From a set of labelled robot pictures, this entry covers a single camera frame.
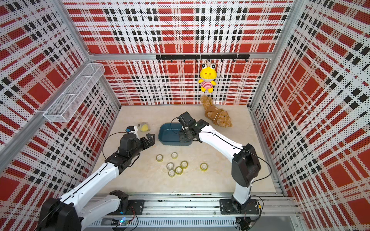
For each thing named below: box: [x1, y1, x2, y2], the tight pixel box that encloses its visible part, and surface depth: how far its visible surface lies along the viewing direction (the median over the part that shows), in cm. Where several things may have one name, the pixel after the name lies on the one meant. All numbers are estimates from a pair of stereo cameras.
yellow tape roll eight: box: [199, 162, 209, 172], surface depth 90 cm
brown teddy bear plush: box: [200, 95, 233, 129], surface depth 104 cm
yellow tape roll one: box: [155, 154, 164, 163], surface depth 92 cm
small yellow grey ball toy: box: [141, 123, 151, 132], surface depth 106 cm
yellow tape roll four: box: [180, 160, 189, 169], surface depth 90 cm
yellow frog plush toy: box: [198, 62, 217, 94], surface depth 95 cm
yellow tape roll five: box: [168, 169, 176, 178], surface depth 87 cm
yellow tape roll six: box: [174, 166, 184, 176], surface depth 88 cm
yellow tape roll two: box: [171, 152, 179, 160], surface depth 95 cm
